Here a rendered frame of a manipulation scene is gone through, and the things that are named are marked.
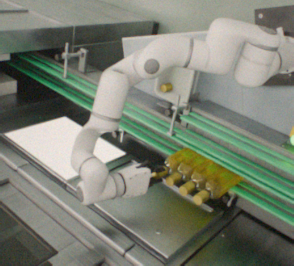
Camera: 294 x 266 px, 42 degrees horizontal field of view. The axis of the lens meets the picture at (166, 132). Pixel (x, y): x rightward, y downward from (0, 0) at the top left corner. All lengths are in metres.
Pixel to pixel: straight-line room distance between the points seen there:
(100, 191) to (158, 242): 0.25
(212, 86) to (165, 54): 0.58
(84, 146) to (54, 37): 0.95
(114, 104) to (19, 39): 0.95
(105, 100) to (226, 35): 0.36
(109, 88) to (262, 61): 0.42
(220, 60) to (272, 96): 0.44
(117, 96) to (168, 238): 0.49
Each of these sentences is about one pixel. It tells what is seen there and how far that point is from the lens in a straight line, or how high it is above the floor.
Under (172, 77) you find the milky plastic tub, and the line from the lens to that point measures 1.65.
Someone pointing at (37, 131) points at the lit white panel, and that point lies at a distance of 1.73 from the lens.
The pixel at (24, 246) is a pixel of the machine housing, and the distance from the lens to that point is 1.25.
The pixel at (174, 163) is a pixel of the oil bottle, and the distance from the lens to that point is 1.33.
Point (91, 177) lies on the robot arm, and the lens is 1.09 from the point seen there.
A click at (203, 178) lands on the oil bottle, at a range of 1.29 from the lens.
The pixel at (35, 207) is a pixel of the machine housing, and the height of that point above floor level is 1.44.
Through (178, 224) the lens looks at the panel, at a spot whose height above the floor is 1.17.
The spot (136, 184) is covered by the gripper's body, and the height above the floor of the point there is 1.26.
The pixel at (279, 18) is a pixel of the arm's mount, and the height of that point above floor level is 0.78.
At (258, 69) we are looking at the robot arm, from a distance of 1.10.
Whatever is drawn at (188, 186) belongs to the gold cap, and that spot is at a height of 1.14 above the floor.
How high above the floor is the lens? 2.07
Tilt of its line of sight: 49 degrees down
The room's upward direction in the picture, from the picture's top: 113 degrees counter-clockwise
